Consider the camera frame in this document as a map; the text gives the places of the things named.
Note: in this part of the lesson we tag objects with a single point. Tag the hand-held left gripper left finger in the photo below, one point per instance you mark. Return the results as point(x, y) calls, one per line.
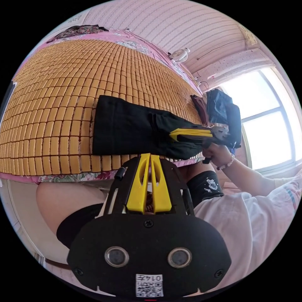
point(139, 188)

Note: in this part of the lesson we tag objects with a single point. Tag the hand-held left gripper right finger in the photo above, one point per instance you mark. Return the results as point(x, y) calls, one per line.
point(160, 193)

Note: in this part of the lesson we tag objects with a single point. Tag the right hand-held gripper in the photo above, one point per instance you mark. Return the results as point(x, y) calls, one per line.
point(220, 134)

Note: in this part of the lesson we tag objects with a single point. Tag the black long pants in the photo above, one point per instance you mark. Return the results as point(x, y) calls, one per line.
point(122, 127)

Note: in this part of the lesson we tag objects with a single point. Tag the person's right forearm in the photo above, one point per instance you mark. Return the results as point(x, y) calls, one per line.
point(247, 175)

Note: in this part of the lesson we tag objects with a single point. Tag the person's right hand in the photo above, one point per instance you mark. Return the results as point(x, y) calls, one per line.
point(220, 155)

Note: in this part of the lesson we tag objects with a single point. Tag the pile of clothes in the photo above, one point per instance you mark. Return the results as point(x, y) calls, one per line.
point(217, 103)

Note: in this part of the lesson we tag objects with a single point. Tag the window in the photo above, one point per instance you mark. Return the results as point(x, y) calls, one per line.
point(266, 113)

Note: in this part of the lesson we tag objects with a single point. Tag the small white fan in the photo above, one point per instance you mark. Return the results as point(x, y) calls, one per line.
point(179, 56)

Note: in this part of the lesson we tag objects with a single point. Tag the person's body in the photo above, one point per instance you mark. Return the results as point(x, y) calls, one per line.
point(247, 224)

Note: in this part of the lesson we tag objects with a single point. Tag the bed with woven mat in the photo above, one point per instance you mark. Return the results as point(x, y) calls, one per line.
point(59, 106)

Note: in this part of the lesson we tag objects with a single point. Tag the dark floral cloth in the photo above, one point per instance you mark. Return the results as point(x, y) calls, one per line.
point(77, 31)

